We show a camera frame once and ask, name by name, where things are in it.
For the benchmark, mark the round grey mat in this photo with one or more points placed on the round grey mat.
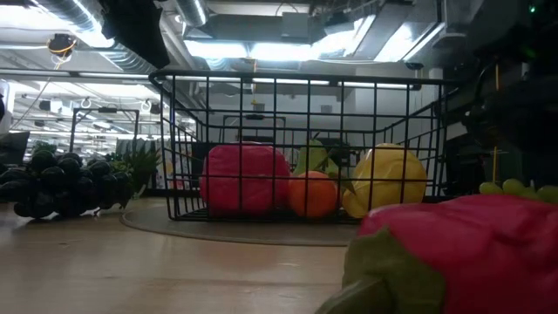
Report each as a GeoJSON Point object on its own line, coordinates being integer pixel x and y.
{"type": "Point", "coordinates": [240, 231]}

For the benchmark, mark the black grape bunch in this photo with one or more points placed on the black grape bunch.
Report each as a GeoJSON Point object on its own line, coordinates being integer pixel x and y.
{"type": "Point", "coordinates": [65, 183]}

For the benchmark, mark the green pear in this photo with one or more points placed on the green pear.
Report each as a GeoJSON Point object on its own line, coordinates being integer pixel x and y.
{"type": "Point", "coordinates": [315, 157]}

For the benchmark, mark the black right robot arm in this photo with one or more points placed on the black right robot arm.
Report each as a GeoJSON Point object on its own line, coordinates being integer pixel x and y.
{"type": "Point", "coordinates": [514, 109]}

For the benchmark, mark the small potted succulent plant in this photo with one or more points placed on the small potted succulent plant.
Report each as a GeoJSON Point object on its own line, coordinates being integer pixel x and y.
{"type": "Point", "coordinates": [139, 168]}

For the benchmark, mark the dark computer monitor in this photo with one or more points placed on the dark computer monitor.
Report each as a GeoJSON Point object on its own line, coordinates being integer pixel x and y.
{"type": "Point", "coordinates": [13, 148]}

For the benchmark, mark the orange tangerine cluster with leaves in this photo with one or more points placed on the orange tangerine cluster with leaves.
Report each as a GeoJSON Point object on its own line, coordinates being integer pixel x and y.
{"type": "Point", "coordinates": [322, 198]}

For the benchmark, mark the silver ventilation duct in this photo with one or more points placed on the silver ventilation duct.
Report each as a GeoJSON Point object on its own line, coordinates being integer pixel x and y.
{"type": "Point", "coordinates": [192, 11]}

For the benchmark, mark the green grape bunch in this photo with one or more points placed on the green grape bunch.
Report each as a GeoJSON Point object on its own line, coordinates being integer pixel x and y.
{"type": "Point", "coordinates": [514, 187]}

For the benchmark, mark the yellow pear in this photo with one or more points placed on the yellow pear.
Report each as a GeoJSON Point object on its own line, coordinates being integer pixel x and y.
{"type": "Point", "coordinates": [390, 172]}

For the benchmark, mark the red bell pepper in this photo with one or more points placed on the red bell pepper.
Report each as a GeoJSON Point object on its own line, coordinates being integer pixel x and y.
{"type": "Point", "coordinates": [257, 192]}

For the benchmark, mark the black station frame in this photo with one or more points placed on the black station frame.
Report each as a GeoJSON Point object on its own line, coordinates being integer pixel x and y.
{"type": "Point", "coordinates": [104, 110]}

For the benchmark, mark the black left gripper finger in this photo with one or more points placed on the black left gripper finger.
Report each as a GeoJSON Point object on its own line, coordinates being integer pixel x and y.
{"type": "Point", "coordinates": [135, 30]}

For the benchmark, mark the long red chili pepper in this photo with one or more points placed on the long red chili pepper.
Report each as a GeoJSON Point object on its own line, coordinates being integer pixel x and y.
{"type": "Point", "coordinates": [479, 253]}

